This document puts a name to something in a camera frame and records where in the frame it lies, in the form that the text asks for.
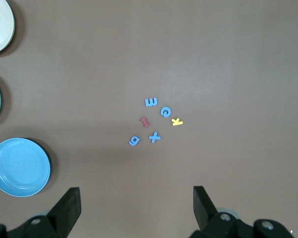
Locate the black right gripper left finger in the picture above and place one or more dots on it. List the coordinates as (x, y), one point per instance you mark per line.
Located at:
(64, 213)

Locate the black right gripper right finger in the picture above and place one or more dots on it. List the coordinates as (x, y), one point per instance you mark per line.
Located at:
(206, 218)

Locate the blue foam letter X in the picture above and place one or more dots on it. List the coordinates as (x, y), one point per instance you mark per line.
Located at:
(154, 137)

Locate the blue foam digit 9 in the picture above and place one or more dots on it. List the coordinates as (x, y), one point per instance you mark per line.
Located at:
(136, 141)

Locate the blue foam letter G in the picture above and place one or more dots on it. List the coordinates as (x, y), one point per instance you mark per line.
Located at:
(162, 112)

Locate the blue foam letter E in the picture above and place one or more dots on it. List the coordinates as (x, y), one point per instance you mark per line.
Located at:
(151, 102)

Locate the blue plate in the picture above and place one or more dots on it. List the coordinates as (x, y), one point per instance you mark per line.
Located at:
(20, 167)

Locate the yellow foam letter K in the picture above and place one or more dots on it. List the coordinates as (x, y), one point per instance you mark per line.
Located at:
(176, 121)

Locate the red foam letter I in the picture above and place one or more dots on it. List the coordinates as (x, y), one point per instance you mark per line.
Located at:
(145, 122)

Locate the brown table cover sheet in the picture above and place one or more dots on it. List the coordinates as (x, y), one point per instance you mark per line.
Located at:
(213, 62)

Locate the beige plate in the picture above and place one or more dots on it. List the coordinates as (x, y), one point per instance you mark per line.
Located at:
(0, 24)

